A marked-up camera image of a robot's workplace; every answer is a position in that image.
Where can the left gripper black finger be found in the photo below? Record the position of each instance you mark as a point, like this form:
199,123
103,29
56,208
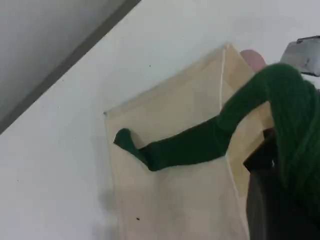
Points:
270,215

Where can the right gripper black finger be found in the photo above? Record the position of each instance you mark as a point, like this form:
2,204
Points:
262,152

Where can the pink peach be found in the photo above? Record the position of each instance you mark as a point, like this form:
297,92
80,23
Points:
252,58

